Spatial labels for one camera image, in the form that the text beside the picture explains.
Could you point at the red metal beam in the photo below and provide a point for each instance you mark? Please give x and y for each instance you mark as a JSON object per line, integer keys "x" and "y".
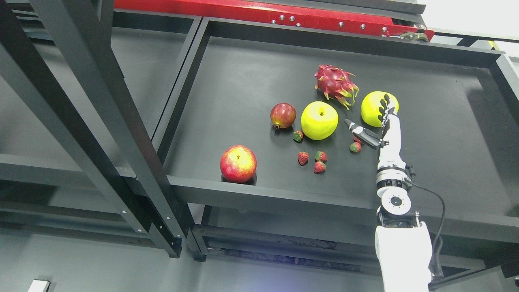
{"x": 285, "y": 15}

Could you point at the dark red pomegranate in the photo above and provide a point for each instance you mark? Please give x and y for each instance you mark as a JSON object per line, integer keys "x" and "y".
{"x": 283, "y": 115}

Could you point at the black metal shelf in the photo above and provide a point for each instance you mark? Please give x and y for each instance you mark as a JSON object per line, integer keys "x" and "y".
{"x": 86, "y": 99}
{"x": 459, "y": 118}

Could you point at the pink dragon fruit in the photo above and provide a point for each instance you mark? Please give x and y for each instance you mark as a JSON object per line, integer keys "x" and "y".
{"x": 336, "y": 84}

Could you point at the black metal shelf left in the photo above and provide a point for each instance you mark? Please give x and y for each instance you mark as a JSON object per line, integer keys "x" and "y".
{"x": 86, "y": 99}

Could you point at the strawberry front lower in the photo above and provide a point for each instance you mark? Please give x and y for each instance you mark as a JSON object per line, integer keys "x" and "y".
{"x": 319, "y": 167}

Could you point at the strawberry front middle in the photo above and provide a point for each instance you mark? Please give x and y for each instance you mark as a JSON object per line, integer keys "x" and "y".
{"x": 321, "y": 157}

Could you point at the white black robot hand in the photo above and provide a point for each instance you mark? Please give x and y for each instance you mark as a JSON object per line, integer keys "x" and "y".
{"x": 390, "y": 139}

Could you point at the strawberry front left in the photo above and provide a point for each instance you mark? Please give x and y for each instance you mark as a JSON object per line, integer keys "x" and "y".
{"x": 302, "y": 158}

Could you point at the strawberry by hand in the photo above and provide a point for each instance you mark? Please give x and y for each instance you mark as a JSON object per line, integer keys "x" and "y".
{"x": 355, "y": 147}

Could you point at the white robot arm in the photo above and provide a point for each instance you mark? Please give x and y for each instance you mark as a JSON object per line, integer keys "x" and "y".
{"x": 402, "y": 241}

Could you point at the strawberry near pomegranate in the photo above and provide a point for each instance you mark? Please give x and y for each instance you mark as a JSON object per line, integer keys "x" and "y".
{"x": 298, "y": 136}

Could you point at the yellow apple left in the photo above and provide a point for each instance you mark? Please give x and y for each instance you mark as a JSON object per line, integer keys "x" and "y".
{"x": 319, "y": 120}

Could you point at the yellow apple right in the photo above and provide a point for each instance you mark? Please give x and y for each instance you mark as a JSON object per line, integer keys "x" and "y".
{"x": 370, "y": 107}

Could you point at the red apple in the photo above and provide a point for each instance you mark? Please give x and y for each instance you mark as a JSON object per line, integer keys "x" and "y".
{"x": 238, "y": 164}

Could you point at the yellow apple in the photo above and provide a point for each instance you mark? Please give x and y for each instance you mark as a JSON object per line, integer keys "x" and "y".
{"x": 319, "y": 120}
{"x": 370, "y": 107}

